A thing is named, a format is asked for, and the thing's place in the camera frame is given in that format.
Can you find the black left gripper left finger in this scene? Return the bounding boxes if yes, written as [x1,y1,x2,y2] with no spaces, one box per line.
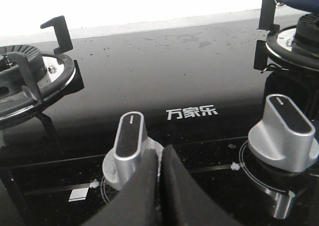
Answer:
[83,149,158,226]

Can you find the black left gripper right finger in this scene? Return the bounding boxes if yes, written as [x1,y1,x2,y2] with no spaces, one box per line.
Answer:
[160,145,239,226]

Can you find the left burner with pot support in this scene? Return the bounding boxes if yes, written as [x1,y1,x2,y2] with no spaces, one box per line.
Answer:
[0,16,84,120]

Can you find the burner with pot support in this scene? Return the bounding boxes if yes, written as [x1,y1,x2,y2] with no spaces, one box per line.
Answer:
[0,16,84,120]
[254,0,319,72]

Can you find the right burner with pot support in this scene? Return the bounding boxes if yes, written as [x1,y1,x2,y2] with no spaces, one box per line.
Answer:
[254,0,319,72]

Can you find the silver left stove knob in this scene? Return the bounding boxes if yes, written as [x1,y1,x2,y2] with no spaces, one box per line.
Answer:
[102,111,163,191]

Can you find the silver stove knob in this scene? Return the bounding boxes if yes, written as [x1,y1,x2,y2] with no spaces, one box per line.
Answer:
[248,94,319,173]
[102,111,163,191]

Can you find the black glass gas stove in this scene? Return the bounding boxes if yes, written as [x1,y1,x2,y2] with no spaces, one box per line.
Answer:
[0,19,319,226]

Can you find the silver right stove knob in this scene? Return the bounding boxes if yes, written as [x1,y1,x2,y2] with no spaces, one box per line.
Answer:
[248,94,319,173]

